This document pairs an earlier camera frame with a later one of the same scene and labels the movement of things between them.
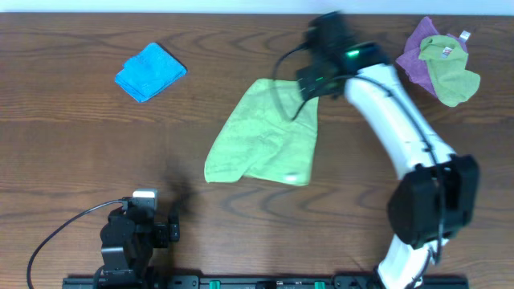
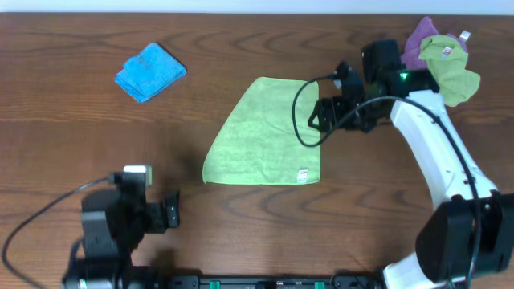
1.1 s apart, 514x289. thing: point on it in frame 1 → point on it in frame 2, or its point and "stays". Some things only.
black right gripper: (307, 85) → (324, 107)
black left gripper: (172, 230) → (161, 217)
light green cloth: (272, 136) stays
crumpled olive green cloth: (454, 83) stays
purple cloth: (418, 68) stays
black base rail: (254, 282) stays
